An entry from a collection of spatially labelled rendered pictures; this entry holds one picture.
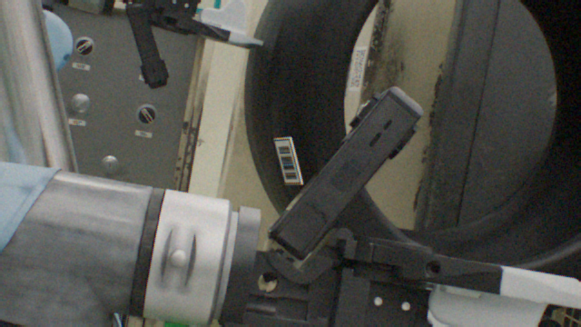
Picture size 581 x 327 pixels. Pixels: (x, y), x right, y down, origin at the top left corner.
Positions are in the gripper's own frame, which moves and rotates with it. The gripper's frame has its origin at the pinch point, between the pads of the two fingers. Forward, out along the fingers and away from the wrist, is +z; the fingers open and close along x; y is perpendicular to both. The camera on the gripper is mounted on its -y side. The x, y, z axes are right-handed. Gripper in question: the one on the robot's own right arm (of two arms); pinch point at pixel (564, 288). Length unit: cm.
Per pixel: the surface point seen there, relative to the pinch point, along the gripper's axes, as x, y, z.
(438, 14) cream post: -109, -42, 10
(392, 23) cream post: -108, -39, 3
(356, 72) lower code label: -116, -31, 0
